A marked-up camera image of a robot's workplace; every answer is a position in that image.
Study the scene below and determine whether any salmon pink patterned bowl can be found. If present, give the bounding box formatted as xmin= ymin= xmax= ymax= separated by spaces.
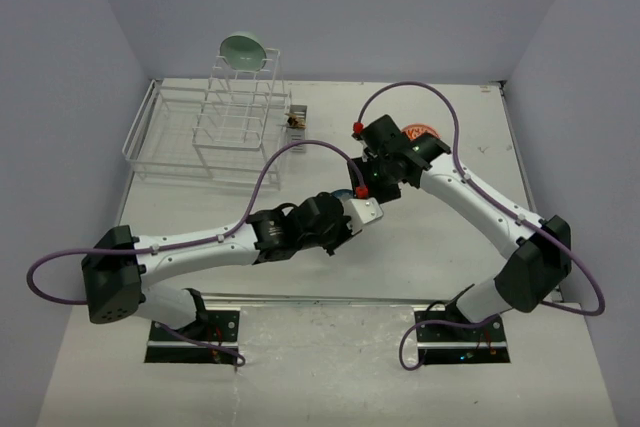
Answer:
xmin=401 ymin=123 xmax=440 ymax=141

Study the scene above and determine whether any black rimmed bowl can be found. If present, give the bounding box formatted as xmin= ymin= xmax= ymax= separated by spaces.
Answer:
xmin=331 ymin=189 xmax=354 ymax=200

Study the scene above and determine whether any pale green bowl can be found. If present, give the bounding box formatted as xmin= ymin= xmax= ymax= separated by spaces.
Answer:
xmin=219 ymin=31 xmax=267 ymax=72

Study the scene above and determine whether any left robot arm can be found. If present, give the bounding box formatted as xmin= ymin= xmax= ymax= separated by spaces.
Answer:
xmin=81 ymin=192 xmax=377 ymax=340

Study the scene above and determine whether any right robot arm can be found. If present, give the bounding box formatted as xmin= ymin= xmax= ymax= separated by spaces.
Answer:
xmin=353 ymin=115 xmax=571 ymax=340

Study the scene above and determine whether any grey cutlery holder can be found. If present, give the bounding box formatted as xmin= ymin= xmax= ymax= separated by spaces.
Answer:
xmin=286 ymin=105 xmax=308 ymax=143

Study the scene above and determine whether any brown cutlery bundle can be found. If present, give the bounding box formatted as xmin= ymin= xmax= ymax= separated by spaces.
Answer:
xmin=284 ymin=112 xmax=306 ymax=130

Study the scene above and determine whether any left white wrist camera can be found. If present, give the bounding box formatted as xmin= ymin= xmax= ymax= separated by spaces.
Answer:
xmin=343 ymin=198 xmax=384 ymax=233

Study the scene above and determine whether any white wire dish rack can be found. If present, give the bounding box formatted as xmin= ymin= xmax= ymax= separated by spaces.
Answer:
xmin=122 ymin=49 xmax=291 ymax=188

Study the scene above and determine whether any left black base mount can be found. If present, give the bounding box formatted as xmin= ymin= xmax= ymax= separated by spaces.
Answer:
xmin=144 ymin=309 xmax=240 ymax=366

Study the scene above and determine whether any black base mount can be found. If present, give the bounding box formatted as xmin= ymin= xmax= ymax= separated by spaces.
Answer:
xmin=416 ymin=317 xmax=511 ymax=366
xmin=144 ymin=309 xmax=240 ymax=366

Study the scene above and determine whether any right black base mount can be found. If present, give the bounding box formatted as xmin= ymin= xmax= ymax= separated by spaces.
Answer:
xmin=416 ymin=317 xmax=511 ymax=366

